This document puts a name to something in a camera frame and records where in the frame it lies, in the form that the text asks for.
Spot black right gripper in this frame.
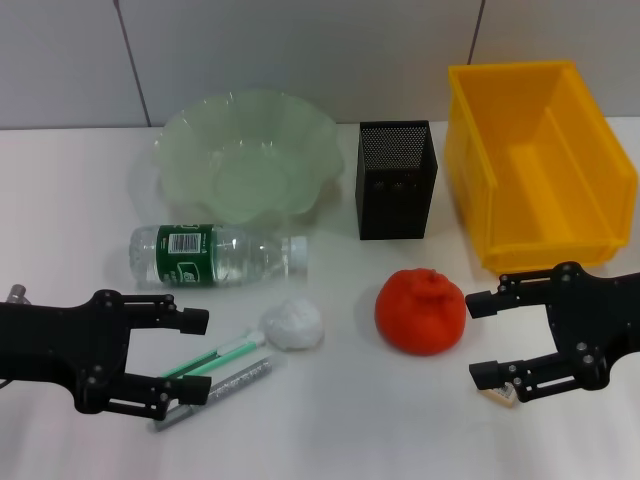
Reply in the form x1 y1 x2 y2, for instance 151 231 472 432
464 262 640 404

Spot white paper ball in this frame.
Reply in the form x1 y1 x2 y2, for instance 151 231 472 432
259 297 325 354

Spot black mesh pen holder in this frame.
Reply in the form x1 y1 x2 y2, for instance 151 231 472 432
355 119 440 242

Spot yellow plastic bin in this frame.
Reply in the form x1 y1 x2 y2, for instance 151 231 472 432
444 59 640 275

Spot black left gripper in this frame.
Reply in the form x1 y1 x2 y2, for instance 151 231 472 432
0 289 214 420

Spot beige eraser with barcode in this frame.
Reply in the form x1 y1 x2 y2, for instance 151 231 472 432
479 382 517 409

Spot orange fruit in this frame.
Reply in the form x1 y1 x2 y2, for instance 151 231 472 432
374 267 468 357

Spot clear green-label water bottle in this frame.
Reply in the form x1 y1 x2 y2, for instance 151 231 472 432
128 223 310 290

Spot pale green glass fruit bowl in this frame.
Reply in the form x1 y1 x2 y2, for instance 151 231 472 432
152 88 346 232

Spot silver marker pen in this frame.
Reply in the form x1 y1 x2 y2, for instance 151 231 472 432
148 352 276 434

